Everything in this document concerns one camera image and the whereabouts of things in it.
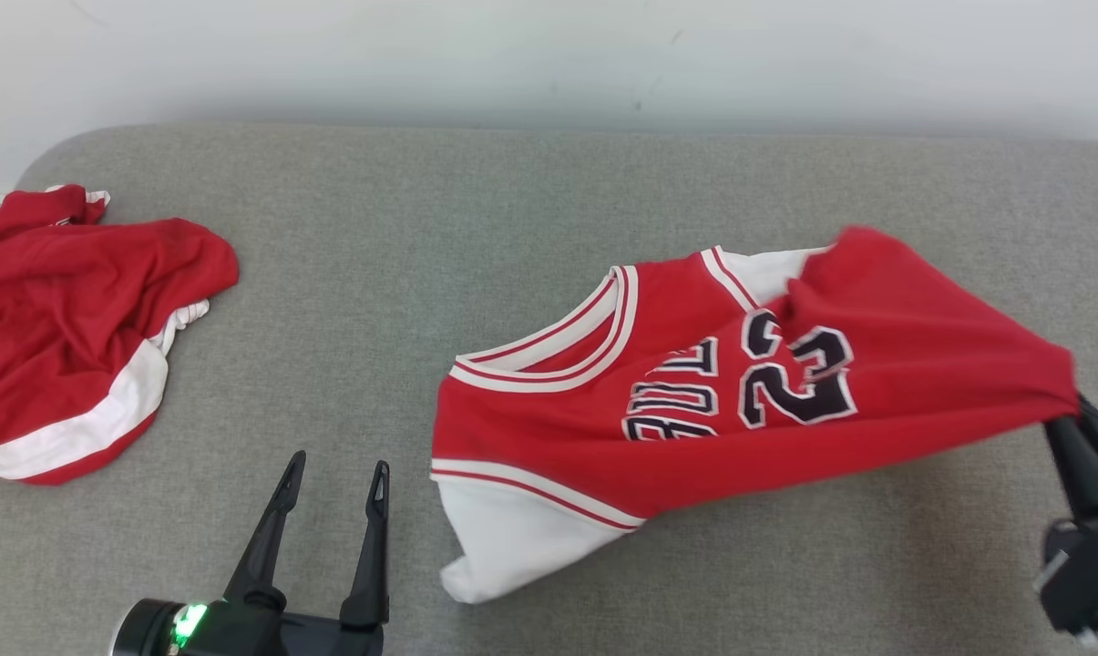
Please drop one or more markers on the red basketball jersey white sleeves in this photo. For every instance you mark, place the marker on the red basketball jersey white sleeves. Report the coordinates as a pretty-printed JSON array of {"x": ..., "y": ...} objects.
[{"x": 558, "y": 428}]

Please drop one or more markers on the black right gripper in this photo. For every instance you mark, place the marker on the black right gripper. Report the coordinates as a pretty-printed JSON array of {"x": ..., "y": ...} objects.
[{"x": 1095, "y": 574}]

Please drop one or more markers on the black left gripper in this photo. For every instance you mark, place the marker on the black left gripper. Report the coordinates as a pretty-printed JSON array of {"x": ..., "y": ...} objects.
[{"x": 302, "y": 638}]

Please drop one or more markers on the red shorts white stripe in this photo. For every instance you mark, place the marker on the red shorts white stripe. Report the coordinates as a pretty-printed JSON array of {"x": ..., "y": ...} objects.
[{"x": 56, "y": 301}]

